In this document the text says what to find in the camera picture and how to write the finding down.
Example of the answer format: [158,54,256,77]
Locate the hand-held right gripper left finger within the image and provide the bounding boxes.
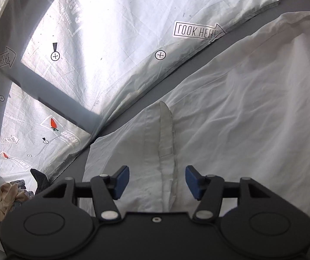
[40,165,130,221]

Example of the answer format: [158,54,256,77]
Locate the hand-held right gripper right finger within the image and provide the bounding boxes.
[185,165,276,221]

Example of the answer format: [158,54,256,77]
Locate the white shirt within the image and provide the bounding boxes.
[82,11,310,224]

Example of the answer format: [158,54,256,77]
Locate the dark cloth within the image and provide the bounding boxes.
[30,168,53,195]

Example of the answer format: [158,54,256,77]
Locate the blue denim jeans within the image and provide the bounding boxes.
[9,179,35,203]

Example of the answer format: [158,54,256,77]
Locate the grey mattress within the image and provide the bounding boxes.
[50,0,310,185]

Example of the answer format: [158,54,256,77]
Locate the beige garment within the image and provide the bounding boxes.
[0,183,33,240]

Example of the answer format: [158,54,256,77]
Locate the white printed bed sheet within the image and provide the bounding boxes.
[0,0,297,187]

